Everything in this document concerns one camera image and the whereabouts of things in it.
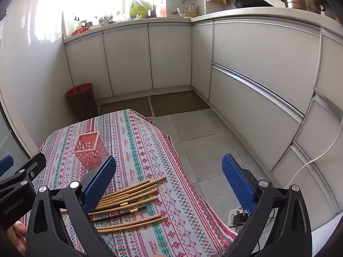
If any black plug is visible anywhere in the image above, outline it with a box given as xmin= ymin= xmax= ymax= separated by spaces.
xmin=233 ymin=211 xmax=249 ymax=226

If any person's left hand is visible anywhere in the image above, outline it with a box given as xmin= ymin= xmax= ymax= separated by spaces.
xmin=5 ymin=221 xmax=28 ymax=256

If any bunch of wooden chopsticks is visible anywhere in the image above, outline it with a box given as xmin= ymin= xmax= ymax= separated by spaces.
xmin=60 ymin=176 xmax=169 ymax=233

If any black chopstick with gold band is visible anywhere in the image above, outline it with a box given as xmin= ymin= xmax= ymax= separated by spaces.
xmin=88 ymin=206 xmax=148 ymax=217
xmin=92 ymin=210 xmax=136 ymax=222

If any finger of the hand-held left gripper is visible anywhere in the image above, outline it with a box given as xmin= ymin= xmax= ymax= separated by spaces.
xmin=0 ymin=152 xmax=47 ymax=193
xmin=0 ymin=155 xmax=14 ymax=177

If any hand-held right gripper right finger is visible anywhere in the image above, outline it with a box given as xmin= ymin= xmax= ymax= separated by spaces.
xmin=221 ymin=154 xmax=313 ymax=257

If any yellow-green plastic jug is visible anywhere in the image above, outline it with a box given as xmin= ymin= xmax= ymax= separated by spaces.
xmin=129 ymin=0 xmax=153 ymax=18

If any white countertop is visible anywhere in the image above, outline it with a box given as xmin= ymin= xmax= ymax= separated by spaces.
xmin=63 ymin=6 xmax=338 ymax=43

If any white cabinet with drawers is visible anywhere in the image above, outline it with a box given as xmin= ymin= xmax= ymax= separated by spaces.
xmin=191 ymin=16 xmax=343 ymax=231

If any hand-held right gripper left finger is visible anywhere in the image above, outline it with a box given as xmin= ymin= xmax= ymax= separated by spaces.
xmin=26 ymin=155 xmax=117 ymax=257

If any white cable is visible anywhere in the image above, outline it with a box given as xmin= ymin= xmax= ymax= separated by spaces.
xmin=284 ymin=24 xmax=343 ymax=190

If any red-rimmed trash bin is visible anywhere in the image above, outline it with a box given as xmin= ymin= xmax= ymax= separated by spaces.
xmin=66 ymin=83 xmax=99 ymax=121

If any patterned striped tablecloth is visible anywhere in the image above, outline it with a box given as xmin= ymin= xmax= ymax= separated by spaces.
xmin=20 ymin=109 xmax=238 ymax=257

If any green floor mat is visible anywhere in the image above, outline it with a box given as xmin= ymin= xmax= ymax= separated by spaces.
xmin=149 ymin=90 xmax=211 ymax=117
xmin=99 ymin=96 xmax=153 ymax=117

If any white cabinet with doors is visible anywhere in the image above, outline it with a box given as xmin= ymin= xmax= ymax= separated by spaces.
xmin=64 ymin=22 xmax=193 ymax=100

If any pink perforated utensil holder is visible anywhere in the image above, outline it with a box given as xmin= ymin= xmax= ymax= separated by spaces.
xmin=72 ymin=131 xmax=109 ymax=171

